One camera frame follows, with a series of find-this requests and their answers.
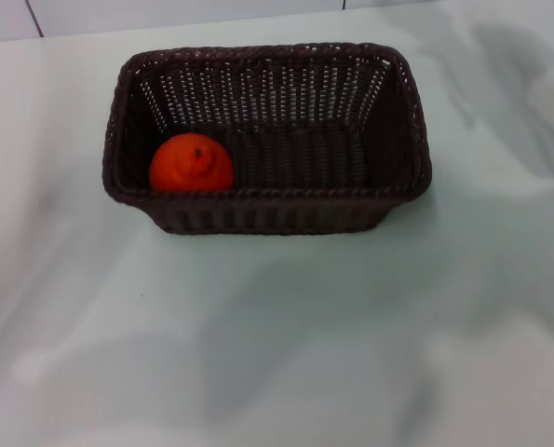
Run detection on dark brown woven basket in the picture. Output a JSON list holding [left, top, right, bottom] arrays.
[[101, 41, 433, 237]]

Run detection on orange mandarin fruit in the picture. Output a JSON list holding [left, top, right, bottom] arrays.
[[148, 132, 236, 191]]

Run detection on white table cloth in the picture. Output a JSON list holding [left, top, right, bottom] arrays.
[[0, 7, 554, 447]]

